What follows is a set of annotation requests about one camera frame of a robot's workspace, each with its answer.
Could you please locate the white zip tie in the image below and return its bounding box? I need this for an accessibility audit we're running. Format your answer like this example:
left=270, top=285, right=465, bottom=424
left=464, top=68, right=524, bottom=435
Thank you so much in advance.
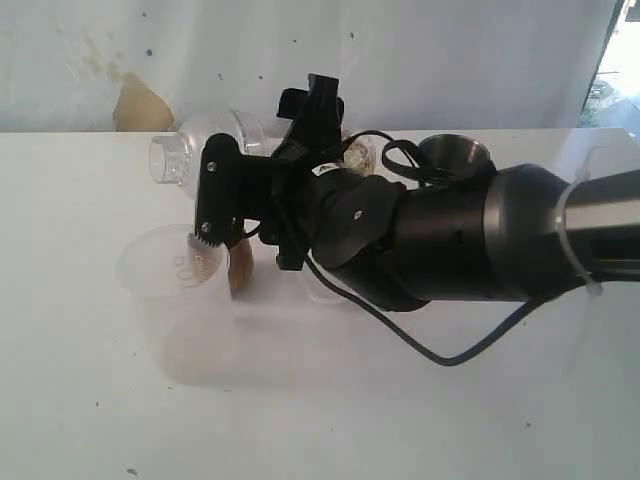
left=554, top=145, right=604, bottom=297

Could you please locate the white rectangular tray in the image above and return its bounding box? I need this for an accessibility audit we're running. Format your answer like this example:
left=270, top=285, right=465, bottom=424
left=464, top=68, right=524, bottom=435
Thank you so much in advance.
left=297, top=266, right=356, bottom=305

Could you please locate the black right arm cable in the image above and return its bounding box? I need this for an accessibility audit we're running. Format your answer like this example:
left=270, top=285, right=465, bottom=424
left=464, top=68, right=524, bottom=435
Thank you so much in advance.
left=269, top=129, right=536, bottom=369

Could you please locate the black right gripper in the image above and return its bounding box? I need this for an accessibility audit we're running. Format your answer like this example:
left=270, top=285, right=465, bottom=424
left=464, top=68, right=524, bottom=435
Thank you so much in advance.
left=234, top=74, right=348, bottom=272

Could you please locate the brown wooden cup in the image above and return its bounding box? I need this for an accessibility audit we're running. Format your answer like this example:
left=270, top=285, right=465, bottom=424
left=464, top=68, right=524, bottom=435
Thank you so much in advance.
left=228, top=238, right=254, bottom=294

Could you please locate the clear plastic shaker cup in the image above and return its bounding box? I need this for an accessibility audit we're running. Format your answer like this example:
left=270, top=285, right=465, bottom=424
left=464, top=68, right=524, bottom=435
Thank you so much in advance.
left=343, top=136, right=378, bottom=176

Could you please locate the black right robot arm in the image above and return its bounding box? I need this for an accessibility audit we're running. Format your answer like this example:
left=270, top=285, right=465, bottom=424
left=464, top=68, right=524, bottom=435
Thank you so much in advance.
left=237, top=75, right=639, bottom=312

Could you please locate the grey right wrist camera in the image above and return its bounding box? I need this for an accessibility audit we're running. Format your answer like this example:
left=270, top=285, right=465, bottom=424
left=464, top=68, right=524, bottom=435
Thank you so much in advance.
left=194, top=133, right=244, bottom=249

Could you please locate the clear plastic shaker lid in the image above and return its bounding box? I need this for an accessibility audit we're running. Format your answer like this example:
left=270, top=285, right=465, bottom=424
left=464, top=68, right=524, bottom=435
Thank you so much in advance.
left=148, top=109, right=278, bottom=200

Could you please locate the stainless steel cup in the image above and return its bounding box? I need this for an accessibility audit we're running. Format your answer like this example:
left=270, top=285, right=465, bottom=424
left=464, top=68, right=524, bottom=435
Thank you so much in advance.
left=418, top=133, right=497, bottom=178

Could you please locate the frosted plastic container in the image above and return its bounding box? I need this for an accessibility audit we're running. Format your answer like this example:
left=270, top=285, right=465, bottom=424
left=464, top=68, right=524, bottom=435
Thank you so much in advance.
left=116, top=224, right=238, bottom=386

